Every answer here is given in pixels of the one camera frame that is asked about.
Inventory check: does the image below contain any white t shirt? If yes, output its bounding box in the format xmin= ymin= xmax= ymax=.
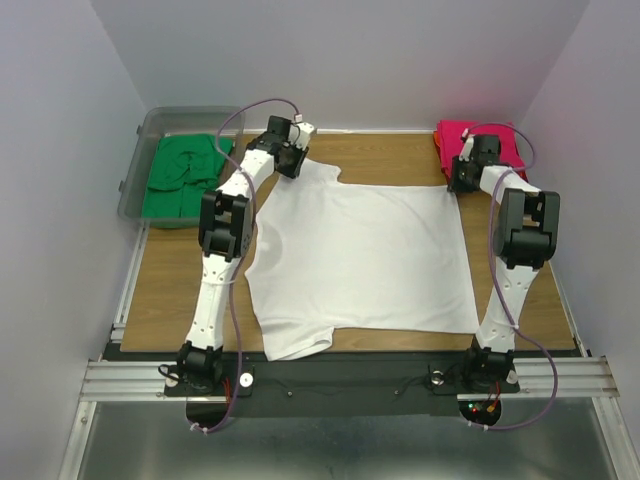
xmin=246 ymin=160 xmax=479 ymax=361

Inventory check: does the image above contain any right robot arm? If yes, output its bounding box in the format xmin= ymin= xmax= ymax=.
xmin=448 ymin=131 xmax=560 ymax=388

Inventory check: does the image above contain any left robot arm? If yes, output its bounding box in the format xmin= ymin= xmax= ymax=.
xmin=165 ymin=114 xmax=315 ymax=396

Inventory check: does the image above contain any pink folded t shirt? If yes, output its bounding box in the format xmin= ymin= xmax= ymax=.
xmin=436 ymin=120 xmax=524 ymax=172

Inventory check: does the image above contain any green t shirt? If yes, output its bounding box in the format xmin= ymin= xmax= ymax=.
xmin=142 ymin=134 xmax=226 ymax=219

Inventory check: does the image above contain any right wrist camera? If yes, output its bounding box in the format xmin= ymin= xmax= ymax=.
xmin=459 ymin=129 xmax=474 ymax=162

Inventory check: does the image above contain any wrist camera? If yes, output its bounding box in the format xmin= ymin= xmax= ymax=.
xmin=459 ymin=129 xmax=474 ymax=162
xmin=288 ymin=114 xmax=316 ymax=150

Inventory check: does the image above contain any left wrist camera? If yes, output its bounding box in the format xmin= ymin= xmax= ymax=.
xmin=288 ymin=114 xmax=316 ymax=150

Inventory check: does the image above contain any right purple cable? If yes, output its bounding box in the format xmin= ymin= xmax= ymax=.
xmin=462 ymin=122 xmax=559 ymax=432

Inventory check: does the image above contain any purple cable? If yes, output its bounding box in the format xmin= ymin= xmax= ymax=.
xmin=462 ymin=122 xmax=559 ymax=432
xmin=187 ymin=98 xmax=304 ymax=435

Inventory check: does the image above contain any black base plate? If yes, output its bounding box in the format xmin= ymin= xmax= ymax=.
xmin=159 ymin=351 xmax=520 ymax=419

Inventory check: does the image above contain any aluminium frame rail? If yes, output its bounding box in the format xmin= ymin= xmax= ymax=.
xmin=80 ymin=357 xmax=619 ymax=402

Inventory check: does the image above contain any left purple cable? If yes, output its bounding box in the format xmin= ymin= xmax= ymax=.
xmin=187 ymin=98 xmax=304 ymax=435

